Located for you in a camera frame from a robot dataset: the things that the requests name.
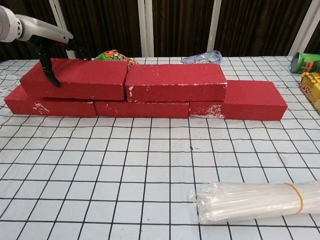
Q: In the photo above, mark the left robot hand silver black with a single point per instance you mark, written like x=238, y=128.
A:
x=47, y=28

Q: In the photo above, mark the red foam brick white scuffs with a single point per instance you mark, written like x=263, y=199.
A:
x=175, y=80

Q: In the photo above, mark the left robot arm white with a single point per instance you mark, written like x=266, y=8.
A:
x=7, y=25

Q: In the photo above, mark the green snack bag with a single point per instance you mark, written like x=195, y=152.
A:
x=113, y=56

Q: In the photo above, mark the clear plastic water bottle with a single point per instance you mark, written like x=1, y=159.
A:
x=202, y=58

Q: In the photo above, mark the white black checkered tablecloth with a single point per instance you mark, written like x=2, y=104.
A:
x=150, y=155

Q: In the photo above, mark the green chips can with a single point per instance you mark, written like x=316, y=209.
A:
x=306, y=62

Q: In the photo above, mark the wrapped bundle of white straws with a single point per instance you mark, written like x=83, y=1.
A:
x=250, y=202

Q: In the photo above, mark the yellow biscuit pack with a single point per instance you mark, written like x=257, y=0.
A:
x=312, y=87

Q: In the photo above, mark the yellow rubber band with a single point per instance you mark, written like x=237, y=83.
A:
x=300, y=197

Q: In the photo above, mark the white table leg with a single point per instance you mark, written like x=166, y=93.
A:
x=145, y=27

